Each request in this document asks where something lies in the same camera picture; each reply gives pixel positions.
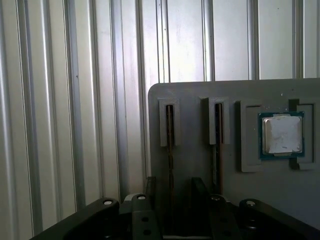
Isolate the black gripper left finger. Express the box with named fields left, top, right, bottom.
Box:
left=29, top=176, right=165, bottom=240

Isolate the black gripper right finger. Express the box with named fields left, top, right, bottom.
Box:
left=187, top=176, right=311, bottom=240

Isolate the RAM stick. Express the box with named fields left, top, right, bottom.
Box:
left=213, top=103, right=224, bottom=195
left=166, top=104, right=175, bottom=233

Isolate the grey parts rack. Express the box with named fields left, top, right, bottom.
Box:
left=147, top=78, right=320, bottom=240

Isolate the silver CPU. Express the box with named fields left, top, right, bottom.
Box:
left=258, top=111, right=306, bottom=160

